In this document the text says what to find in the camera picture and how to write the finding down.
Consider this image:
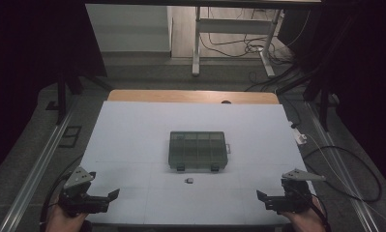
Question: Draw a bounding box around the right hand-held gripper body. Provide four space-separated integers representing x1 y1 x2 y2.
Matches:
277 168 327 215

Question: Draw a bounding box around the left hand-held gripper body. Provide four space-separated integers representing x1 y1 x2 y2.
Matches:
58 165 111 218

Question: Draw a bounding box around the smoky clear compartment box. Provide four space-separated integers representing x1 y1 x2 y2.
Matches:
167 130 232 172

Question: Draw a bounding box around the person's right hand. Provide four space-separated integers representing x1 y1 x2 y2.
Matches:
283 196 327 232

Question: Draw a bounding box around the person's left hand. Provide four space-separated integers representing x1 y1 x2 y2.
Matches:
45 196 88 232

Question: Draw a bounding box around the white power strip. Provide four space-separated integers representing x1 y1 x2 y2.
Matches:
289 121 309 146

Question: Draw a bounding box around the white table cover sheet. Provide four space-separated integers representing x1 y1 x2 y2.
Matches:
80 101 315 225

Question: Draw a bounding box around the black metal stand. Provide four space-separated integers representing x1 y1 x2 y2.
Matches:
276 13 356 131
46 69 114 125

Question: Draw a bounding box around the wooden table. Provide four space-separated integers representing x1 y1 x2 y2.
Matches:
106 89 281 105

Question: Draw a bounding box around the white cabinet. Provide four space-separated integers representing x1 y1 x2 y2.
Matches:
85 3 174 53

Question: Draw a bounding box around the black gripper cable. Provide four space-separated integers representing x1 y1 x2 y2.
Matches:
40 154 85 228
302 145 382 204

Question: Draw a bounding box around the white cable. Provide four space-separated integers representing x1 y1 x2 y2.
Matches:
305 133 386 230

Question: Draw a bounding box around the aluminium floor rail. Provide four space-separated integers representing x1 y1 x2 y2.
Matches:
305 101 385 232
0 96 82 232

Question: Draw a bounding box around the tangle of black floor cables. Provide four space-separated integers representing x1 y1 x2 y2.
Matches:
199 8 298 66

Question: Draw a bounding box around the white metal desk frame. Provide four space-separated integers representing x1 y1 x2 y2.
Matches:
192 6 285 78

